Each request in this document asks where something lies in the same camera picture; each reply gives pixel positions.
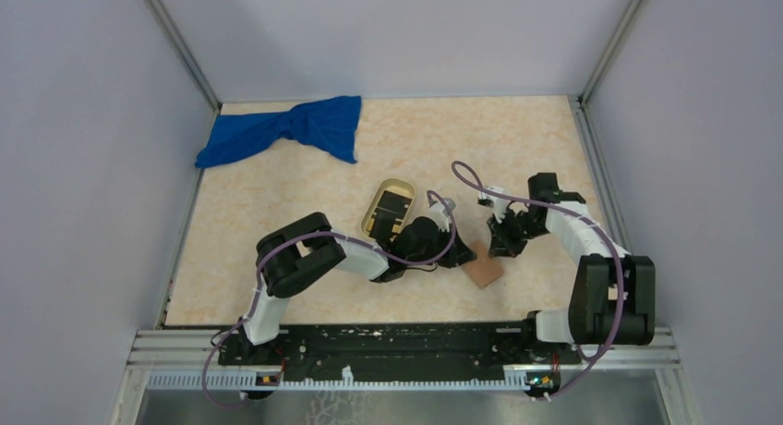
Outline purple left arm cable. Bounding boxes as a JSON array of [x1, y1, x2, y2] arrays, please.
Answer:
[[201, 189, 459, 409]]

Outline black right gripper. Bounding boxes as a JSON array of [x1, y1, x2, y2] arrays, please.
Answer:
[[487, 205, 550, 259]]

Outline beige oval plastic tray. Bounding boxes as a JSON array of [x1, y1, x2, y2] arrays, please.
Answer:
[[360, 177, 416, 241]]

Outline aluminium corner post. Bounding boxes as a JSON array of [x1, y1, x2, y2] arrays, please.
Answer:
[[144, 0, 223, 114], [578, 0, 648, 109]]

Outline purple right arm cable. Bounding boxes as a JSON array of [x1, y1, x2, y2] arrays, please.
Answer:
[[451, 160, 626, 402]]

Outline blue cloth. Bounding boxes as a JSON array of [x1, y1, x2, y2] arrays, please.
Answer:
[[195, 96, 362, 169]]

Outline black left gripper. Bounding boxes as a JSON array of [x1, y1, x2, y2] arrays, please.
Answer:
[[406, 223, 476, 268]]

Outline black magnetic stripe card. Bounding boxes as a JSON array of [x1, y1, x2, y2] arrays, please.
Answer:
[[369, 190, 412, 240]]

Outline white slotted cable duct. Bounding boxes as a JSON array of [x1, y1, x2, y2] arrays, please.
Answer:
[[147, 367, 531, 392]]

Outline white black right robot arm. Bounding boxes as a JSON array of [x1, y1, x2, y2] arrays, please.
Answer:
[[478, 173, 656, 362]]

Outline aluminium right corner post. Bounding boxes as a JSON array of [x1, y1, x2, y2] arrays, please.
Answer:
[[578, 0, 648, 109]]

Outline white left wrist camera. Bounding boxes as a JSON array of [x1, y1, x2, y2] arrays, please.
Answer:
[[428, 198, 456, 232]]

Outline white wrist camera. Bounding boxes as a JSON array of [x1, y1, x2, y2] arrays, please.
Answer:
[[428, 198, 456, 232], [477, 186, 512, 223]]

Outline aluminium front rail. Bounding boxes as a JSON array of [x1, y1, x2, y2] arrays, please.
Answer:
[[126, 328, 681, 370]]

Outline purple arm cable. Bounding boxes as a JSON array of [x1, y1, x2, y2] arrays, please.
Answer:
[[451, 160, 626, 402], [201, 189, 459, 409]]

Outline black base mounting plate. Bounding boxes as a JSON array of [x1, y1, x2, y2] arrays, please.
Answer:
[[218, 321, 581, 383]]

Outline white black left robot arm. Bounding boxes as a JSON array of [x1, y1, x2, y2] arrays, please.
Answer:
[[240, 212, 476, 364]]

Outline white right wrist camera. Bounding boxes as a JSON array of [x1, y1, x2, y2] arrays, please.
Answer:
[[477, 186, 512, 223]]

